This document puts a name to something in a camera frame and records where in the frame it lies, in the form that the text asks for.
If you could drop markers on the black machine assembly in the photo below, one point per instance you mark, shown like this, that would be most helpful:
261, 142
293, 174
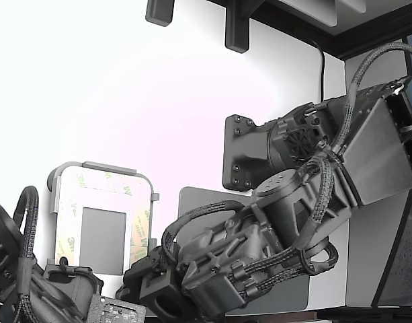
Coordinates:
10, 242

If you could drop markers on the white panel with dark window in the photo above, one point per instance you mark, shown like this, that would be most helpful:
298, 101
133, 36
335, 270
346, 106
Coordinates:
103, 235

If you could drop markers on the black edge frame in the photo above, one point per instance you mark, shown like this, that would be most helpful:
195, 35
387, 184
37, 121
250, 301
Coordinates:
360, 40

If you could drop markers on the gray fixture with cylinder legs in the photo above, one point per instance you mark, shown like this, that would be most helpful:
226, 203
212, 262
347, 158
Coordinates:
101, 166

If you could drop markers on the black circuit board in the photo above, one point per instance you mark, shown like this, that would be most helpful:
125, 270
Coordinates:
115, 309

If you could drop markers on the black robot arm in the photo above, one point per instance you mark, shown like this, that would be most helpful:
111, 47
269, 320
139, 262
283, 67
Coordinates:
377, 151

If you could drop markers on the tall dark gray clamp block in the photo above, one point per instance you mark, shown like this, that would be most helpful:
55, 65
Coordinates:
237, 30

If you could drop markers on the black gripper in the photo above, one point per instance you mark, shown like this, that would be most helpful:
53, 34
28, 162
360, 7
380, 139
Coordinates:
209, 286

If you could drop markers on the short dark gray clamp block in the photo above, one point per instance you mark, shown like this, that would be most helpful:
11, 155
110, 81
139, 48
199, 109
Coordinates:
158, 11

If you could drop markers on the dark speckled panel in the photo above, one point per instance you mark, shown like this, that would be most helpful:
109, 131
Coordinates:
404, 252

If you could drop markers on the tan printed protective film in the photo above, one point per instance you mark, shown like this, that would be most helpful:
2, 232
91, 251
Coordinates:
140, 228

